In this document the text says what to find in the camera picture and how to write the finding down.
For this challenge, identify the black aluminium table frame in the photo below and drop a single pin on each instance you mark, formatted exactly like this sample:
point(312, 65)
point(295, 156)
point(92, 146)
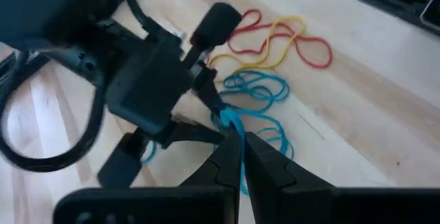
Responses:
point(378, 0)

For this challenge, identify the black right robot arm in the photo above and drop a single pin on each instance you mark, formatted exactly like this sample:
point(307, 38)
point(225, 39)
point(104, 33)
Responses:
point(51, 11)

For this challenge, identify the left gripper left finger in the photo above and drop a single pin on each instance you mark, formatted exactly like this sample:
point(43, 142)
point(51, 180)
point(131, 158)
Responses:
point(227, 162)

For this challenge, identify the red rubber band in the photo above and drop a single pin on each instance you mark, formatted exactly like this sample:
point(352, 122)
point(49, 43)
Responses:
point(314, 66)

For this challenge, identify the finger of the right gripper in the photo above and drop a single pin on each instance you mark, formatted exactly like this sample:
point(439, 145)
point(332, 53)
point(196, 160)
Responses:
point(192, 133)
point(209, 86)

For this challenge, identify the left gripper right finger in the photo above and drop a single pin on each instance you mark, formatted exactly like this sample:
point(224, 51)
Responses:
point(268, 172)

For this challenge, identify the teal rubber band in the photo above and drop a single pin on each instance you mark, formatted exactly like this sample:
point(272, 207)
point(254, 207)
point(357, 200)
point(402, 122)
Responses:
point(261, 93)
point(232, 119)

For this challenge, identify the yellow rubber band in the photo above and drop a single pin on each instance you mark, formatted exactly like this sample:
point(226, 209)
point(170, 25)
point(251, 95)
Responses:
point(290, 18)

